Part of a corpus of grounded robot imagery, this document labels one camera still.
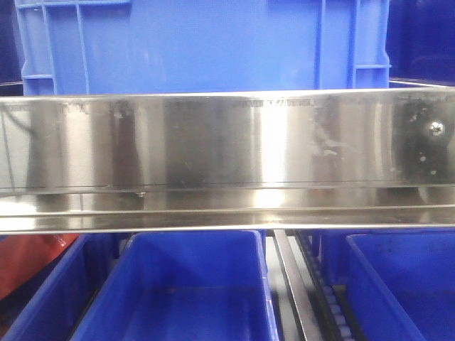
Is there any blue left shelf bin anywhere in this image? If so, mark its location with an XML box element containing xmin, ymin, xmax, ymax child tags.
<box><xmin>1</xmin><ymin>234</ymin><xmax>120</xmax><ymax>340</ymax></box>

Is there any blue right shelf bin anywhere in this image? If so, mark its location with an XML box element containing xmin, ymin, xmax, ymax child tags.
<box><xmin>321</xmin><ymin>229</ymin><xmax>454</xmax><ymax>340</ymax></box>

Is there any red bag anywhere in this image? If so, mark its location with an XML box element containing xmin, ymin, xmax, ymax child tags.
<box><xmin>1</xmin><ymin>234</ymin><xmax>79</xmax><ymax>299</ymax></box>

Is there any metal roller track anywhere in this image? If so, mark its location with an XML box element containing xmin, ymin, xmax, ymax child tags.
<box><xmin>267</xmin><ymin>229</ymin><xmax>365</xmax><ymax>340</ymax></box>

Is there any shelf screw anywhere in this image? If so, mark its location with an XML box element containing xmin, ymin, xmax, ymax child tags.
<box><xmin>429</xmin><ymin>120</ymin><xmax>445</xmax><ymax>137</ymax></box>

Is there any blue middle shelf bin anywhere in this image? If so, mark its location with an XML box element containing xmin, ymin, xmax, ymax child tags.
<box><xmin>73</xmin><ymin>230</ymin><xmax>279</xmax><ymax>340</ymax></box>

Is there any stainless steel shelf rail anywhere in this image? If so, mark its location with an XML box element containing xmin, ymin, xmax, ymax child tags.
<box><xmin>1</xmin><ymin>86</ymin><xmax>454</xmax><ymax>234</ymax></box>

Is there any blue shelf bin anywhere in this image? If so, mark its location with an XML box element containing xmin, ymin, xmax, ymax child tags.
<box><xmin>73</xmin><ymin>230</ymin><xmax>279</xmax><ymax>340</ymax></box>
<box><xmin>1</xmin><ymin>234</ymin><xmax>120</xmax><ymax>340</ymax></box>
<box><xmin>321</xmin><ymin>229</ymin><xmax>454</xmax><ymax>340</ymax></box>

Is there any light blue upper crate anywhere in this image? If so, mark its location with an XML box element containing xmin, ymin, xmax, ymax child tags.
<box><xmin>15</xmin><ymin>1</ymin><xmax>390</xmax><ymax>95</ymax></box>

